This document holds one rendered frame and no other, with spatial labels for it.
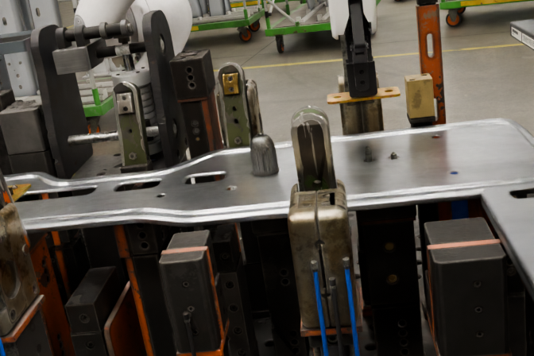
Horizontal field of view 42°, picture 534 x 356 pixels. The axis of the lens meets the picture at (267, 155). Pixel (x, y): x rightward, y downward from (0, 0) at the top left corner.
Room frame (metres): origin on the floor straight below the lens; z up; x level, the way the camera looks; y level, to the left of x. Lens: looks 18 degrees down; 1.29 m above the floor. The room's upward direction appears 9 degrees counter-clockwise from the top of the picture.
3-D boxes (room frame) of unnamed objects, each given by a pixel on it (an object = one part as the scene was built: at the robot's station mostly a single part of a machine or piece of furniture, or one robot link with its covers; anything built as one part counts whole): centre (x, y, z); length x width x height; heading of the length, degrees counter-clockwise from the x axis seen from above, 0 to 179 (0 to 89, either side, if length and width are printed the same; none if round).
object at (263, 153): (0.80, 0.00, 1.02); 0.03 x 0.03 x 0.07
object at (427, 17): (0.93, -0.24, 0.95); 0.03 x 0.01 x 0.50; 83
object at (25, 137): (1.05, 0.35, 0.89); 0.13 x 0.11 x 0.38; 173
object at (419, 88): (0.90, -0.22, 0.88); 0.04 x 0.04 x 0.36; 83
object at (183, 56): (1.03, 0.09, 0.91); 0.07 x 0.05 x 0.42; 173
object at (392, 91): (0.79, -0.12, 1.09); 0.08 x 0.04 x 0.01; 83
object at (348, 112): (0.95, -0.14, 0.88); 0.07 x 0.06 x 0.35; 173
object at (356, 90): (0.76, -0.12, 1.12); 0.03 x 0.03 x 0.07; 83
